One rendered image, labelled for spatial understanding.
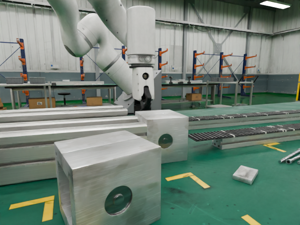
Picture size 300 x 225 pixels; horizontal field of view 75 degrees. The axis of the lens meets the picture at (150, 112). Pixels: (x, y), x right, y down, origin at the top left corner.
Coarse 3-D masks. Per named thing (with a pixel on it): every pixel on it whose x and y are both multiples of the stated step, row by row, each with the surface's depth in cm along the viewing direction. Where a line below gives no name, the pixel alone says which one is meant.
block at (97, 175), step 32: (64, 160) 19; (96, 160) 19; (128, 160) 20; (160, 160) 23; (64, 192) 24; (96, 192) 19; (128, 192) 21; (160, 192) 24; (96, 224) 19; (128, 224) 21
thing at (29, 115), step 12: (48, 108) 57; (60, 108) 57; (72, 108) 58; (84, 108) 59; (96, 108) 60; (108, 108) 61; (120, 108) 57; (0, 120) 46; (12, 120) 47; (24, 120) 48; (36, 120) 50; (48, 120) 50
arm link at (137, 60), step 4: (128, 56) 57; (132, 56) 56; (136, 56) 55; (140, 56) 55; (144, 56) 56; (148, 56) 56; (152, 56) 56; (128, 60) 57; (132, 60) 56; (136, 60) 55; (140, 60) 55; (144, 60) 56; (148, 60) 55; (152, 60) 57; (132, 64) 58; (136, 64) 57; (140, 64) 56; (144, 64) 56; (148, 64) 57; (152, 64) 60
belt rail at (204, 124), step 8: (208, 120) 68; (216, 120) 69; (224, 120) 70; (232, 120) 71; (240, 120) 72; (248, 120) 74; (256, 120) 75; (264, 120) 76; (272, 120) 77; (280, 120) 78; (288, 120) 80; (192, 128) 66; (200, 128) 67
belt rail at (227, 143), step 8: (248, 136) 50; (256, 136) 50; (264, 136) 51; (272, 136) 52; (280, 136) 54; (288, 136) 55; (296, 136) 55; (216, 144) 50; (224, 144) 48; (232, 144) 48; (240, 144) 49; (248, 144) 50; (256, 144) 51
